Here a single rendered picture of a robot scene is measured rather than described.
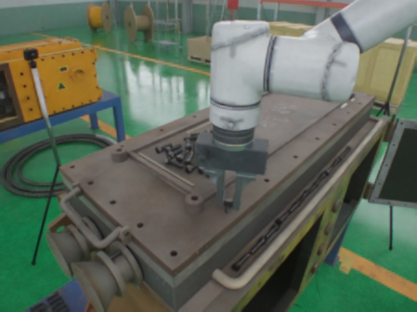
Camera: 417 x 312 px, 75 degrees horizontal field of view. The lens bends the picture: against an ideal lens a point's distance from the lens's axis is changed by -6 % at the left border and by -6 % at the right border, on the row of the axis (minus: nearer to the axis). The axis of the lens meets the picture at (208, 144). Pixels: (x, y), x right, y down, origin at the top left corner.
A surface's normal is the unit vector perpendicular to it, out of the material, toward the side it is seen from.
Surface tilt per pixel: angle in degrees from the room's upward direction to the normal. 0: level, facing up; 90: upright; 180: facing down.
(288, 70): 89
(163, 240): 0
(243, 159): 90
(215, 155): 90
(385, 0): 70
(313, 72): 89
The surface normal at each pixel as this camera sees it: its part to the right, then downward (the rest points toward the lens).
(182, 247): 0.02, -0.87
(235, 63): -0.35, 0.44
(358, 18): -0.57, 0.04
